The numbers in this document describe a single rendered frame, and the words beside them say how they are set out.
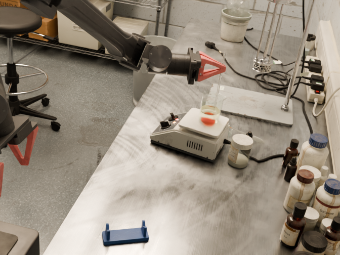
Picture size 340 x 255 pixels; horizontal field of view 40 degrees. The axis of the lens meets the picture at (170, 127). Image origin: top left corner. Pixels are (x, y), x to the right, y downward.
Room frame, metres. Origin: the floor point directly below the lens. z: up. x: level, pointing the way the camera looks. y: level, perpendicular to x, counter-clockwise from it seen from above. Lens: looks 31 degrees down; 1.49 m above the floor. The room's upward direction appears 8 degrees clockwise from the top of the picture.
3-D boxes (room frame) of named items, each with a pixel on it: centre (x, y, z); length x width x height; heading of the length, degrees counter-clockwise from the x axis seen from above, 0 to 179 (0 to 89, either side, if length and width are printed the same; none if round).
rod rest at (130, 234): (0.75, 0.06, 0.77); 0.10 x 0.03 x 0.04; 108
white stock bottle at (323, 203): (0.90, -0.40, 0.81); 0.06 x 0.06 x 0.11
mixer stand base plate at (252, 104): (1.48, -0.27, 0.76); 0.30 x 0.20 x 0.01; 81
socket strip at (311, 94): (1.76, -0.55, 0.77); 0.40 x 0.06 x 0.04; 171
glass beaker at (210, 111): (1.17, -0.11, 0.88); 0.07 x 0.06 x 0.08; 87
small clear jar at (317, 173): (1.01, -0.38, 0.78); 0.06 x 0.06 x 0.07
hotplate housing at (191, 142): (1.17, -0.07, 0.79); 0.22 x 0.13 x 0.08; 71
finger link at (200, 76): (1.15, -0.08, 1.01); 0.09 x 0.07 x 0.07; 97
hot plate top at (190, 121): (1.16, -0.10, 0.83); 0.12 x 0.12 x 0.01; 71
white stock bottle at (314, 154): (1.08, -0.40, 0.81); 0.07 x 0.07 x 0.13
